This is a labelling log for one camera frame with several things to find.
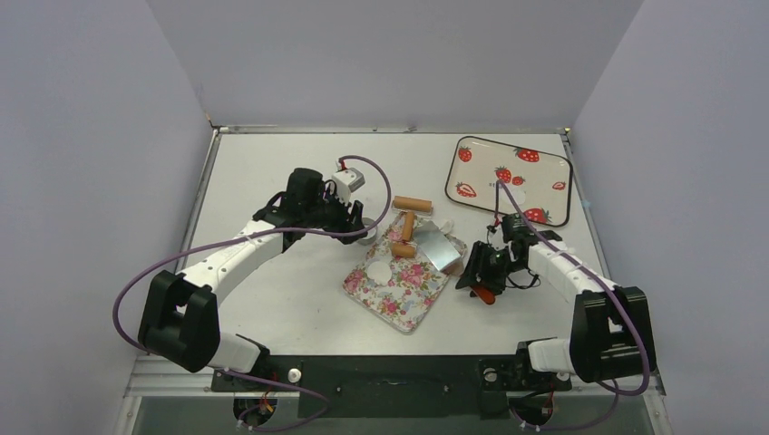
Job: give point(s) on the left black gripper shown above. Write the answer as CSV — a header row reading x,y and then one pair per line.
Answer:
x,y
347,222

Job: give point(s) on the floral pattern tray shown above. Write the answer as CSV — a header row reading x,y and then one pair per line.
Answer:
x,y
413,289

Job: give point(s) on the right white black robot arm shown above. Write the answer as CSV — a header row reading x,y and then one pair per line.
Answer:
x,y
610,335

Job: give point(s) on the flat round dumpling wrapper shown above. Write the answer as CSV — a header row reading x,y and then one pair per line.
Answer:
x,y
519,195

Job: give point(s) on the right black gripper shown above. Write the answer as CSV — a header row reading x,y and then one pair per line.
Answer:
x,y
482,271

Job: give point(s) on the strawberry pattern tray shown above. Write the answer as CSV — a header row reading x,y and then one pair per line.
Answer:
x,y
482,169

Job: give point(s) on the white dough piece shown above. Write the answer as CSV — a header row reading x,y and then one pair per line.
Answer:
x,y
379,272

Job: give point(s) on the metal spatula wooden handle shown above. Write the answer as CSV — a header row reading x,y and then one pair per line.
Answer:
x,y
448,259

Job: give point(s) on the aluminium front rail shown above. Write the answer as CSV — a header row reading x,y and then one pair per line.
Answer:
x,y
153,376

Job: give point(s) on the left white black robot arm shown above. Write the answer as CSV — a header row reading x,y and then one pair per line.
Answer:
x,y
180,320

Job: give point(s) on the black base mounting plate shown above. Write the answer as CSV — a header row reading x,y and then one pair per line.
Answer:
x,y
412,386

